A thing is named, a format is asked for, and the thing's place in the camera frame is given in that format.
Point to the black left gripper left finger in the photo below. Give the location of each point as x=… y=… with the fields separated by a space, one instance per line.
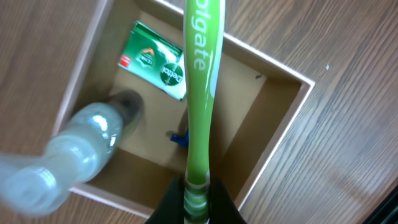
x=170 y=209

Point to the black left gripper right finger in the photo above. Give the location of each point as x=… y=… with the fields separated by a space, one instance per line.
x=222 y=208

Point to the blue disposable razor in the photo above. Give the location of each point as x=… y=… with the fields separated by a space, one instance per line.
x=181 y=140

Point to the clear pump soap bottle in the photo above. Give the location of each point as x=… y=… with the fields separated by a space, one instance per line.
x=38 y=185

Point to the green soap bar pack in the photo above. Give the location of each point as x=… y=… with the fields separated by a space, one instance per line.
x=155 y=59

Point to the green white toothbrush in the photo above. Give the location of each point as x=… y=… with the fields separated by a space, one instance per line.
x=203 y=34

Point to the pink cardboard box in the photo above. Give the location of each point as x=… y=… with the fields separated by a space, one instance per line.
x=257 y=98

